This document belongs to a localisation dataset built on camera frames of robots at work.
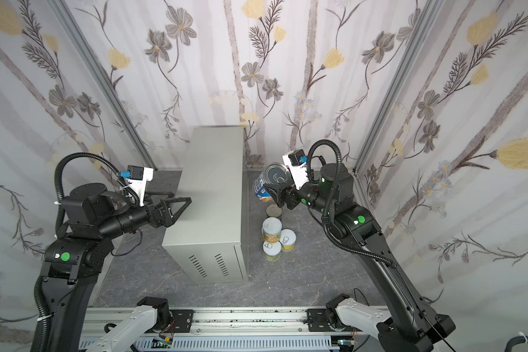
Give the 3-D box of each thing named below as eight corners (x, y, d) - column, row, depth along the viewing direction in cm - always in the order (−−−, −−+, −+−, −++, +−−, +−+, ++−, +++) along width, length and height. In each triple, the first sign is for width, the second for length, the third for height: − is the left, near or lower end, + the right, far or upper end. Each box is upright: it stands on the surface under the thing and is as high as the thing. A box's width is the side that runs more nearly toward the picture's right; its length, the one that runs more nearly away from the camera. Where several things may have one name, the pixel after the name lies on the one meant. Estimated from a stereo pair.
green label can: (262, 261, 90) (262, 255, 85) (262, 247, 94) (262, 241, 89) (281, 261, 90) (282, 255, 85) (280, 247, 94) (281, 241, 89)
